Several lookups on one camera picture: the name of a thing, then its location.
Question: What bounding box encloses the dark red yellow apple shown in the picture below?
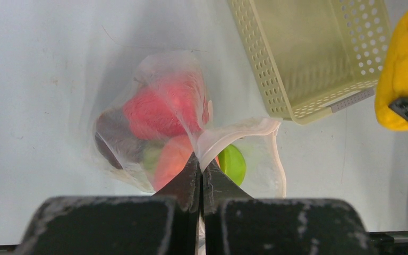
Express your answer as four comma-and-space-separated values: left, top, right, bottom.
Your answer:
94, 108, 146, 169

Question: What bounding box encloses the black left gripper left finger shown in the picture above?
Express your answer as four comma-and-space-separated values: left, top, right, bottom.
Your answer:
14, 155, 201, 254

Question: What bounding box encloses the yellow banana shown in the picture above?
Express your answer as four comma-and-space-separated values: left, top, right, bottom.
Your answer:
375, 11, 408, 131

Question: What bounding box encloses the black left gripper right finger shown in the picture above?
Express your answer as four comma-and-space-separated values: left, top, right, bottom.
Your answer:
202, 163, 377, 254

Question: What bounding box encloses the red bell pepper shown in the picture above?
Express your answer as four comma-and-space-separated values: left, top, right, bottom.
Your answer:
122, 74, 209, 140

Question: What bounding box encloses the orange peach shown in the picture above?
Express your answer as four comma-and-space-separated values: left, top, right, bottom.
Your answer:
152, 134, 220, 192

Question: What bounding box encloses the pale yellow perforated basket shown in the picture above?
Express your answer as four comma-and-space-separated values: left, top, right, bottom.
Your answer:
228, 0, 390, 125

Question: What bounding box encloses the green leaf vegetable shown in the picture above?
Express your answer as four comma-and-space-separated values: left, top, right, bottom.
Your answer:
217, 144, 247, 186

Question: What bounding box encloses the clear dotted zip bag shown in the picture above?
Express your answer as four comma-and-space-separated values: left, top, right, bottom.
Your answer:
93, 51, 286, 198

